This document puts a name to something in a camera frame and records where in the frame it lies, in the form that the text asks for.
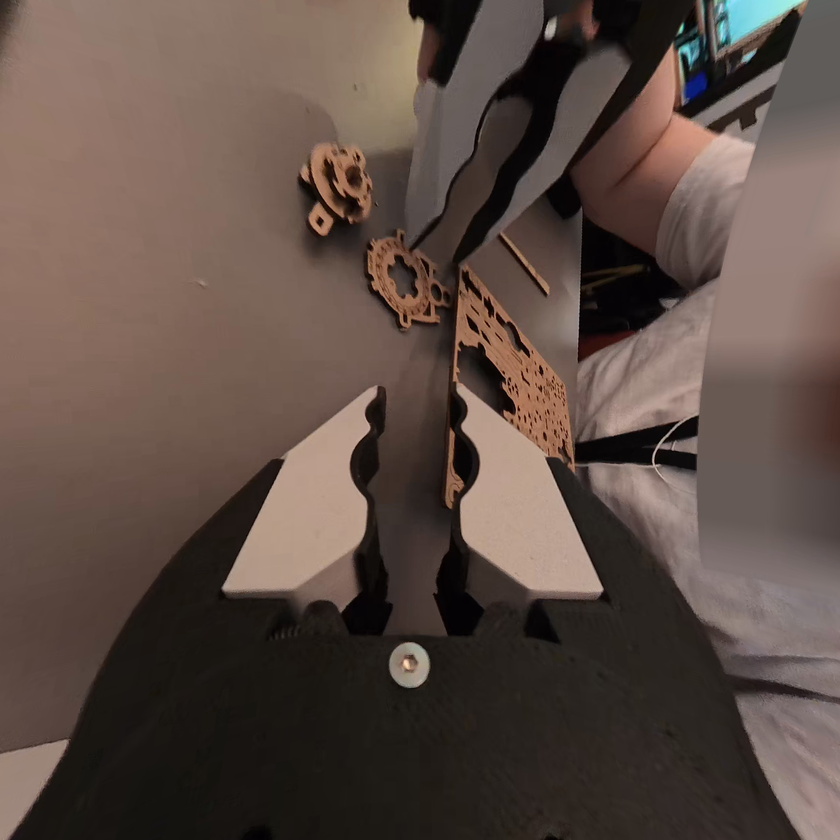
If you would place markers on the round wooden model assembly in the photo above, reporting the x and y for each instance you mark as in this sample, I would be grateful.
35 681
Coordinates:
328 177

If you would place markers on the thin wooden stick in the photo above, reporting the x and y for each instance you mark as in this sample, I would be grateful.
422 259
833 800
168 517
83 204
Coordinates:
523 262

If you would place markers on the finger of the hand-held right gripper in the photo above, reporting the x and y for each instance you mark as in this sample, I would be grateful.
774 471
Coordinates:
577 118
446 144

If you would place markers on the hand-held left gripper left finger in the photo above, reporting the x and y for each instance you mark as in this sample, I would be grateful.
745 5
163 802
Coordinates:
302 525

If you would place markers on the person's right forearm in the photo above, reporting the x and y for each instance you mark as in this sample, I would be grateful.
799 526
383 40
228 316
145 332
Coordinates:
636 177

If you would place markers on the round wooden gear part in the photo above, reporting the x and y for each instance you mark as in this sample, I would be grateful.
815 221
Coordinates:
417 308

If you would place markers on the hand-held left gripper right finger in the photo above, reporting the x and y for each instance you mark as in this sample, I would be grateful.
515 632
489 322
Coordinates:
525 525

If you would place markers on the person's right hand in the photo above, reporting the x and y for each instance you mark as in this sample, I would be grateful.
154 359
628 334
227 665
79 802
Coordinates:
430 59

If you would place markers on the laser-cut plywood sheet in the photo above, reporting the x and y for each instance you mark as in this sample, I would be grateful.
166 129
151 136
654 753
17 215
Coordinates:
525 367

